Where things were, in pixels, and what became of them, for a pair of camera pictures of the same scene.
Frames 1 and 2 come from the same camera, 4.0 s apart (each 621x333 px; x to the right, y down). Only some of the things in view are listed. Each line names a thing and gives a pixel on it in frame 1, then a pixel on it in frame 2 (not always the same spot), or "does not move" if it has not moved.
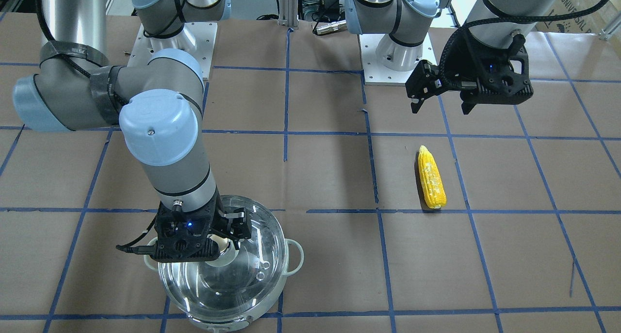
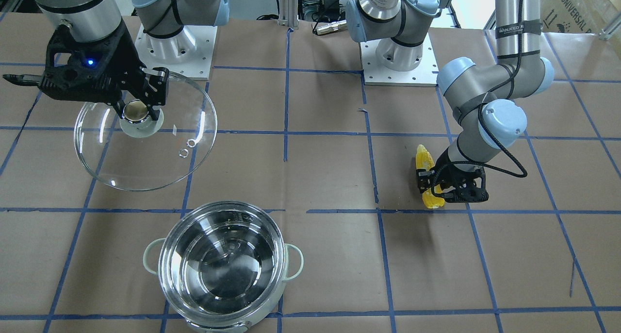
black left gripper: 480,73 -> 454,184
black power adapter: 331,2 does not move
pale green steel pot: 235,292 does not move
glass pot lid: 242,281 -> 154,155
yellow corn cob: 432,182 does not move
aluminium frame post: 288,5 does not move
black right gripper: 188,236 -> 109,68
